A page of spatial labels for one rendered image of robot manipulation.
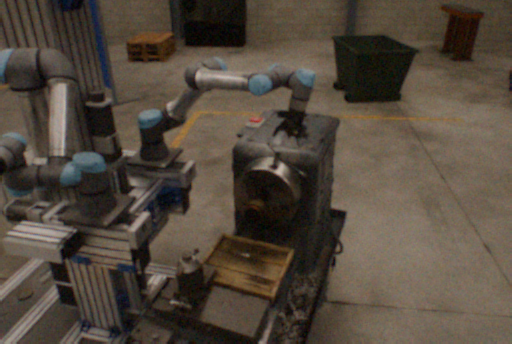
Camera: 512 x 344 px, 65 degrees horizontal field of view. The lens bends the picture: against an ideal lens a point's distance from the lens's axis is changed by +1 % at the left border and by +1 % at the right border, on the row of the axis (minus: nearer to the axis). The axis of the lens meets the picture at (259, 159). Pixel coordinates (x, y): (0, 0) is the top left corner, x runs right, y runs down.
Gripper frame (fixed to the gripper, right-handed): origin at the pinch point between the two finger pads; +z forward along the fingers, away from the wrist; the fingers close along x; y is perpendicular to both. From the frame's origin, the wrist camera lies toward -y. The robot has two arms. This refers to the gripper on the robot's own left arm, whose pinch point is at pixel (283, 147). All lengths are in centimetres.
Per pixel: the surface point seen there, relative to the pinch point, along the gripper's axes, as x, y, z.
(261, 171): -6.2, -3.2, 14.5
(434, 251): 173, -12, 113
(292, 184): 6.1, 5.4, 16.8
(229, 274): -26, 22, 48
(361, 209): 158, -82, 127
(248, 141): -1.5, -29.6, 14.7
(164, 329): -57, 40, 48
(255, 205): -11.8, 7.6, 24.6
